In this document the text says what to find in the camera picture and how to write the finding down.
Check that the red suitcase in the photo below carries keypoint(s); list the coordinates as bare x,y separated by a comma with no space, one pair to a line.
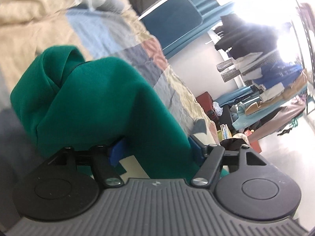
205,100

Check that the striped hanging garment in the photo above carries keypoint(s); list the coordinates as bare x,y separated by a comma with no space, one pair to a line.
230,69

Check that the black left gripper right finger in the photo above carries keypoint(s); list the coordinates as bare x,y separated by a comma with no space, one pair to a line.
243,182

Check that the green fleece sweatshirt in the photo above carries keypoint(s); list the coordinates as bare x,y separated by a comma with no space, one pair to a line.
64,101

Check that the light blue hanging garment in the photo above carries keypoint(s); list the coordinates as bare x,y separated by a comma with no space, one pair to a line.
245,121

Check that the pink hanging garment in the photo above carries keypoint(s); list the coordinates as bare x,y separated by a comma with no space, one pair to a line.
287,112

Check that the blue and white hanging shirt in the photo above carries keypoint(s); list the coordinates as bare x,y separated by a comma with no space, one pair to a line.
279,72

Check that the teal window curtain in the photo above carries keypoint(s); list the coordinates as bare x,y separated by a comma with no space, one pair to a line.
211,11

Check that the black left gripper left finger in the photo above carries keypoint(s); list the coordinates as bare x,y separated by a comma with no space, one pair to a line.
69,182

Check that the black hanging garment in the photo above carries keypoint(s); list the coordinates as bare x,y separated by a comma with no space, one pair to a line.
241,38

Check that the blue padded folding panel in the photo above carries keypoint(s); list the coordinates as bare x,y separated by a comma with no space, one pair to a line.
170,22

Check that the patchwork pastel quilt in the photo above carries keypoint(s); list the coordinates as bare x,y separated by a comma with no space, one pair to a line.
98,28

